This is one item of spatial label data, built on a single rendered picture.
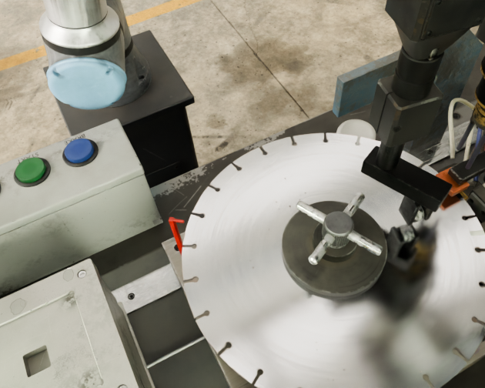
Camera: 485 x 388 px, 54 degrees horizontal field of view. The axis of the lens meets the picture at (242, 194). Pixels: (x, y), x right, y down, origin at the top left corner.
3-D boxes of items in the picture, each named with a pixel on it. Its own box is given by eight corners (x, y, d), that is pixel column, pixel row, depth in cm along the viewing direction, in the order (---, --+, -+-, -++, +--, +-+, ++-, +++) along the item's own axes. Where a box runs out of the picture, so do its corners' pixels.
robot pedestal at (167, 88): (102, 229, 166) (0, 59, 104) (205, 183, 174) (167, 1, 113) (142, 328, 145) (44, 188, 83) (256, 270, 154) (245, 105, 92)
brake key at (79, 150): (73, 172, 67) (68, 163, 65) (65, 153, 69) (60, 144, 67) (100, 161, 68) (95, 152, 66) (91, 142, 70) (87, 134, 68)
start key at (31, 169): (25, 192, 66) (18, 184, 64) (18, 172, 68) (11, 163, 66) (52, 181, 66) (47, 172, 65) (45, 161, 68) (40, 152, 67)
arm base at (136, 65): (70, 72, 100) (51, 33, 92) (136, 48, 104) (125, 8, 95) (91, 118, 92) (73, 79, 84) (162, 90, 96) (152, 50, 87)
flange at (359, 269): (272, 285, 49) (272, 275, 47) (291, 198, 55) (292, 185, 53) (381, 306, 47) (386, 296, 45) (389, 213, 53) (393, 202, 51)
